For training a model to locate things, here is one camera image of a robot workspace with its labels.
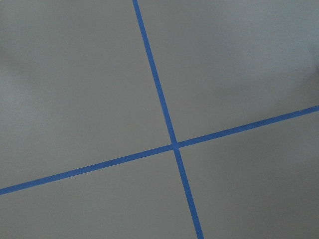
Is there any crossing blue tape strip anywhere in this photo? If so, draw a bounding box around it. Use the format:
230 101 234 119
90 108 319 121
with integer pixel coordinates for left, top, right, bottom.
0 106 319 195

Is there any long blue tape strip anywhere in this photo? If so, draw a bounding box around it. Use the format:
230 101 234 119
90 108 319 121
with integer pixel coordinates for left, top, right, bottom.
133 0 204 239

